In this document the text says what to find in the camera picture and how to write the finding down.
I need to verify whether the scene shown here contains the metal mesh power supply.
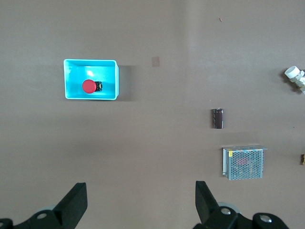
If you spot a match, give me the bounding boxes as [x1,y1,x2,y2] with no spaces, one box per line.
[222,144,268,181]

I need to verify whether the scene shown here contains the metal fitting with white caps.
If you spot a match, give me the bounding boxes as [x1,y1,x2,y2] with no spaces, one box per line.
[285,66,305,95]

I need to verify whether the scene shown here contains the dark brown cylindrical capacitor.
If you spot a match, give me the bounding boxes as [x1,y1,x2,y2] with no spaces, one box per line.
[211,108,224,129]

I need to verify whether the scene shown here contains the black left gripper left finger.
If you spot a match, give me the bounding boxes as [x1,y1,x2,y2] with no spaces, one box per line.
[0,182,88,229]

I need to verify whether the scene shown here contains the cyan plastic box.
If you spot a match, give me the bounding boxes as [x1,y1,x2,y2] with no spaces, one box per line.
[63,59,120,101]

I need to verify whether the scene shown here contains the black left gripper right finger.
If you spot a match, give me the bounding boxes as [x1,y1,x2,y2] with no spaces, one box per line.
[193,180,290,229]

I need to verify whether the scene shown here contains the red push button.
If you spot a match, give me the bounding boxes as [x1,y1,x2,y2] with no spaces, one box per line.
[81,79,103,95]

